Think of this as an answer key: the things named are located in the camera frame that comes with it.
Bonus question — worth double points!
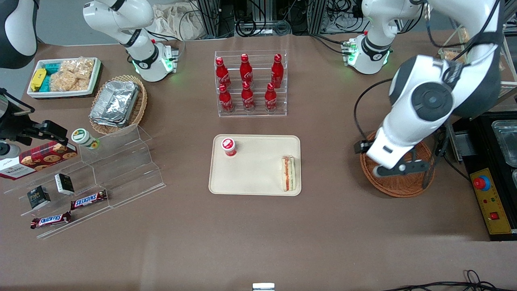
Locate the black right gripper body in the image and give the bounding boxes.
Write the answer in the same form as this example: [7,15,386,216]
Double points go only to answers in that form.
[0,91,36,146]

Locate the triangular sandwich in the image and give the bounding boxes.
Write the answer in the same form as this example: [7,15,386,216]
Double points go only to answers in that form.
[281,155,297,192]

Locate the round brown wicker basket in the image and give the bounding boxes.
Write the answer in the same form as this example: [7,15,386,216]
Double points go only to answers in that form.
[359,130,436,198]

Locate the oval light wicker basket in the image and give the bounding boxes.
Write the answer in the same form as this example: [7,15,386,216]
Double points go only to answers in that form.
[89,75,148,136]

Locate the beige plastic tray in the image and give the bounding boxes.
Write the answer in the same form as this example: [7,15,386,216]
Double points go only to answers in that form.
[208,135,302,197]

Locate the green-lidded white cup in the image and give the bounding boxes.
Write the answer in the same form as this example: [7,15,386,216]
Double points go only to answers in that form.
[71,128,100,150]

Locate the red tartan cookie box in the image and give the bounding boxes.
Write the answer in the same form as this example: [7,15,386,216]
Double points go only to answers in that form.
[0,141,78,181]

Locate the white rectangular snack bin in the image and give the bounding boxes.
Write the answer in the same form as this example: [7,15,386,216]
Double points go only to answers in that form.
[27,57,102,99]

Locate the small black snack box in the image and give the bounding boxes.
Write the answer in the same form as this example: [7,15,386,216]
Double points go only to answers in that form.
[55,173,75,196]
[27,186,52,210]

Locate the yellow snack packet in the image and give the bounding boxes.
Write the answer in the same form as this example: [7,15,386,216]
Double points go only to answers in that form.
[30,68,47,92]

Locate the clear bag of crackers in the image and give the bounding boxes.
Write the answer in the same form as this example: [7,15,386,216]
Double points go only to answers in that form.
[49,58,96,92]

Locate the teal snack packet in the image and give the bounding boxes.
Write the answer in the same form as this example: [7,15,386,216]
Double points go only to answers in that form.
[40,62,61,93]

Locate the aluminium foil container stack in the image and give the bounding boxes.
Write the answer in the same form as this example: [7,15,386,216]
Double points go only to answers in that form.
[89,80,140,128]

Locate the brown Snickers bar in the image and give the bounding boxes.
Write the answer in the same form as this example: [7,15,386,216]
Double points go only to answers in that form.
[30,211,72,230]
[71,190,108,211]

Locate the clear acrylic stepped shelf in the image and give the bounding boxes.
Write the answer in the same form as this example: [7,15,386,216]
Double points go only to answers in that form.
[3,124,166,240]

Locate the grey metal plate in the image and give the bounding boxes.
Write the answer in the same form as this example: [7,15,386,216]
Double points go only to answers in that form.
[447,128,478,162]

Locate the black side table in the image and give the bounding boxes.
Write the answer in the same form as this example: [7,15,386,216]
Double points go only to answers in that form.
[462,111,517,242]

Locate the red cola bottle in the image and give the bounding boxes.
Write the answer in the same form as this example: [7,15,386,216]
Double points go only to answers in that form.
[219,84,235,113]
[271,54,284,89]
[241,81,256,112]
[265,83,278,112]
[240,54,254,85]
[215,57,231,89]

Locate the clear acrylic bottle rack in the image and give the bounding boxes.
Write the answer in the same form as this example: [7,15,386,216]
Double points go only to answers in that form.
[214,50,288,118]

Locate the yellow emergency stop box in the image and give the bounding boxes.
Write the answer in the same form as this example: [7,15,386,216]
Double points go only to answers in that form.
[470,168,515,236]

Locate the steel food pan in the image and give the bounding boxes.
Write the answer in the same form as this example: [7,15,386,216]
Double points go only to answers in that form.
[490,120,517,168]

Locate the beige cloth bag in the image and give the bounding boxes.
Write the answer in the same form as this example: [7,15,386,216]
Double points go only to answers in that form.
[150,3,207,41]

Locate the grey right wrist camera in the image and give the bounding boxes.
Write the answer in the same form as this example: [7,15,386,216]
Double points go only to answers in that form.
[0,142,21,159]

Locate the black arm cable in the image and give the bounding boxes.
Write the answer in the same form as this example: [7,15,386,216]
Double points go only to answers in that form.
[354,78,395,142]

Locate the wire rack with bread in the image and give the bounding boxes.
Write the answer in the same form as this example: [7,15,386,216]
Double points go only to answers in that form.
[438,23,517,98]

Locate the black floor cables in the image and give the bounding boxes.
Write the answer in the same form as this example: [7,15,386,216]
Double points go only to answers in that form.
[382,270,503,291]

